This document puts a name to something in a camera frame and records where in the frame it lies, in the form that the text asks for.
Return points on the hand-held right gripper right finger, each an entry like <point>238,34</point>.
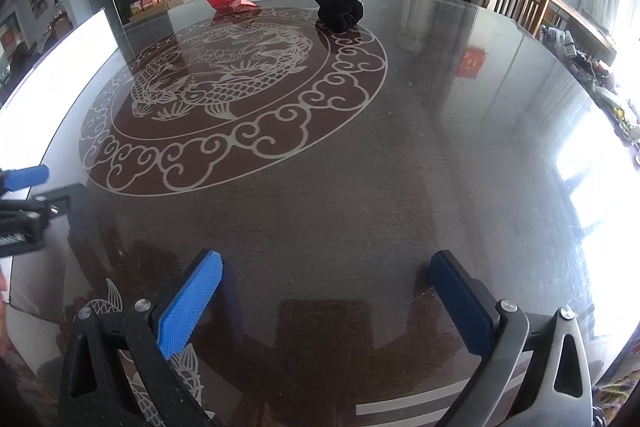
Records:
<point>460,302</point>

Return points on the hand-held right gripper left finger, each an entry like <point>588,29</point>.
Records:
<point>192,302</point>

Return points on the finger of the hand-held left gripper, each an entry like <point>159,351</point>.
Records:
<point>27,177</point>
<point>55,204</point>

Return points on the cardboard box of red packets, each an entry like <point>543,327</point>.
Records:
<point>155,4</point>

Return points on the red plastic packet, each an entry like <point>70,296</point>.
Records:
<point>232,3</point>

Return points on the row of small bottles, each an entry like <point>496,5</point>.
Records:
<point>575,49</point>

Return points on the wooden side table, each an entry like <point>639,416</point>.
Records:
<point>580,24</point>

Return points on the black velvet scrunchie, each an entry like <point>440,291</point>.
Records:
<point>340,9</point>

